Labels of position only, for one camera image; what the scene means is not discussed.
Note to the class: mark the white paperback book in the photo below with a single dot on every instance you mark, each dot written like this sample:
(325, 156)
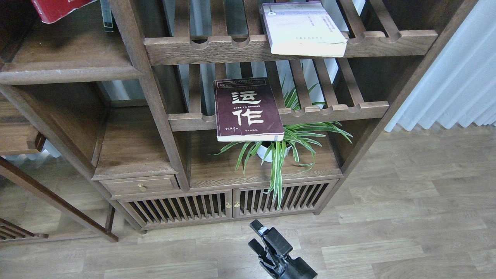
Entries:
(302, 28)

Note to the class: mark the white pleated curtain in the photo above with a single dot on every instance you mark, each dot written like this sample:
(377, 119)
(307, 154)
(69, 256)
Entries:
(460, 86)

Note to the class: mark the dark green upright book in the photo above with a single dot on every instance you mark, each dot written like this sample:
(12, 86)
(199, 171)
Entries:
(107, 16)

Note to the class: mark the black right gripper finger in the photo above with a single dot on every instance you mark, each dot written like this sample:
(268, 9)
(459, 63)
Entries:
(282, 247)
(257, 250)

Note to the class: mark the dark maroon book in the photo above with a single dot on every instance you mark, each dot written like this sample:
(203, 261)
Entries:
(246, 110)

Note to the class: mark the white plant pot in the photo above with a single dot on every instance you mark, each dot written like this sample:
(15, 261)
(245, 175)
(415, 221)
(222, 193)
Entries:
(269, 150)

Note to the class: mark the green spider plant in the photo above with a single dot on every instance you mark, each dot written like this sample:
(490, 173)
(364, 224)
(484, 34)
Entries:
(305, 135)

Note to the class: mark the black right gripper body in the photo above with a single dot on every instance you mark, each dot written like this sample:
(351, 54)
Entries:
(284, 267)

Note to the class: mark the dark wooden bookshelf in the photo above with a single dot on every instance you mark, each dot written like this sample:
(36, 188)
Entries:
(130, 107)

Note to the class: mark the red paperback book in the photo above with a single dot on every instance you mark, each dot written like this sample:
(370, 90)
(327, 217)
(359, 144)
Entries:
(51, 11)

